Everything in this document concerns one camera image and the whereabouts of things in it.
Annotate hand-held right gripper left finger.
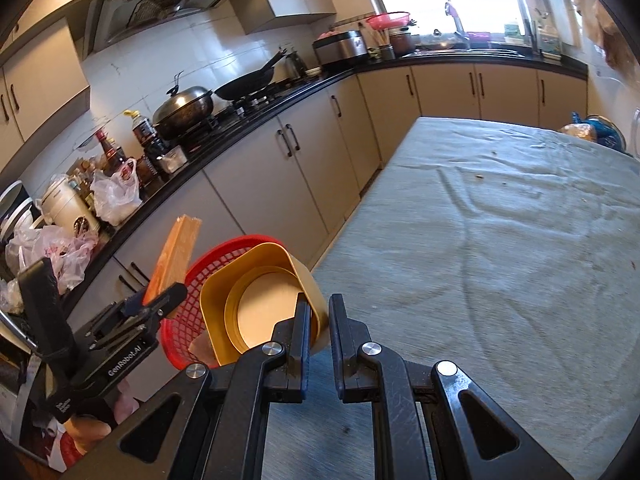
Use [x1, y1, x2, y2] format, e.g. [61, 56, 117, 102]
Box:
[65, 293, 312, 480]

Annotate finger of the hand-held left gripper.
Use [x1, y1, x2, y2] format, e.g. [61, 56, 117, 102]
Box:
[89, 291, 148, 334]
[91, 282, 189, 357]

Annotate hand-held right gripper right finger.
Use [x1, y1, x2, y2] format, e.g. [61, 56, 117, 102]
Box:
[328, 293, 576, 480]

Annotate red plastic basket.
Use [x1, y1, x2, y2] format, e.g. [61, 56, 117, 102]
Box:
[160, 234, 273, 371]

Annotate orange box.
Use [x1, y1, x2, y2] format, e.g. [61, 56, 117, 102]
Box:
[142, 215, 202, 306]

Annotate gold foil tray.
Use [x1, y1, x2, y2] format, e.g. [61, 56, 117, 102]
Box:
[200, 242, 331, 368]

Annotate person's left forearm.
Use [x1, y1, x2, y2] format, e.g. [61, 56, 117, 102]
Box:
[50, 435, 86, 472]

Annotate person's left hand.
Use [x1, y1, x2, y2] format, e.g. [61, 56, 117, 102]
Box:
[64, 381, 143, 442]

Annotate translucent plastic bags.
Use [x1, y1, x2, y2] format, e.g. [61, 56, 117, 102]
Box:
[5, 225, 98, 296]

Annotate white and black cooker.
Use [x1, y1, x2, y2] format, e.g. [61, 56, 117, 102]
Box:
[0, 180, 36, 241]

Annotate white electric cooker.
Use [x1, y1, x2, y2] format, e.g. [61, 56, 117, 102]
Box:
[37, 174, 101, 236]

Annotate white plastic bag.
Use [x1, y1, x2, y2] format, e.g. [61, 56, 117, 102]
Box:
[90, 157, 143, 227]

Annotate small metal container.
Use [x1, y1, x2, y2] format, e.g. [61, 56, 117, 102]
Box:
[157, 147, 188, 175]

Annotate brown sauce bottle red cap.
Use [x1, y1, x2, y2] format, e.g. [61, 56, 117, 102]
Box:
[95, 130, 126, 171]

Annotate dark bottle yellow cap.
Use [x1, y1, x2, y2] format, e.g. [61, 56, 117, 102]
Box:
[124, 109, 168, 166]

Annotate blue-grey tablecloth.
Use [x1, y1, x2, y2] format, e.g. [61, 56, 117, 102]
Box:
[260, 116, 640, 480]

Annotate lidded steel wok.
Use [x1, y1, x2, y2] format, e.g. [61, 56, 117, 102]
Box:
[151, 72, 215, 141]

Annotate beige base cabinets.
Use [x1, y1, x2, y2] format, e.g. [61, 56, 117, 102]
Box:
[65, 62, 588, 321]

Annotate black gas stove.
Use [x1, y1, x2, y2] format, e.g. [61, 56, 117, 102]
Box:
[180, 82, 301, 153]

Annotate black frying pan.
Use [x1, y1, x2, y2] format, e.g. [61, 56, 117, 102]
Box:
[214, 49, 288, 102]

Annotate glass range hood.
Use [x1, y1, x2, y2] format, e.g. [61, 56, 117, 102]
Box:
[82, 0, 268, 58]

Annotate silver rice cooker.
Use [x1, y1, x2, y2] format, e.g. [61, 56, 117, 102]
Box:
[312, 30, 369, 66]

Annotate chopstick holder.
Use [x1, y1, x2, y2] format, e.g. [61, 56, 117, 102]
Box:
[367, 22, 396, 61]

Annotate black kitchen countertop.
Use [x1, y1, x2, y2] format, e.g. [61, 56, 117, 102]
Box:
[0, 45, 588, 321]

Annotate brown jar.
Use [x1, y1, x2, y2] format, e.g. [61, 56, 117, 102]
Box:
[389, 27, 413, 58]

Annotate glass lidded pot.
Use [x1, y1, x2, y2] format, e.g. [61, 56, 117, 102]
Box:
[417, 30, 458, 51]

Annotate bagged bread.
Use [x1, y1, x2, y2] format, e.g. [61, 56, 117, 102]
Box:
[560, 122, 598, 142]

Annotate pink plastic basin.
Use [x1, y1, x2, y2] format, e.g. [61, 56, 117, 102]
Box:
[366, 11, 412, 31]

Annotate blue bag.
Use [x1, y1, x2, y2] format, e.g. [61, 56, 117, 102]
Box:
[572, 111, 628, 153]

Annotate kitchen faucet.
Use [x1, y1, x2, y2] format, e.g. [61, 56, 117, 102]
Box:
[444, 1, 471, 51]

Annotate hanging plastic bags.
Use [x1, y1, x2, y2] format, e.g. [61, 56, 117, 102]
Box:
[582, 0, 640, 81]

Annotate beige wall cabinets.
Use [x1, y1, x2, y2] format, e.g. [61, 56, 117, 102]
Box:
[0, 0, 337, 143]

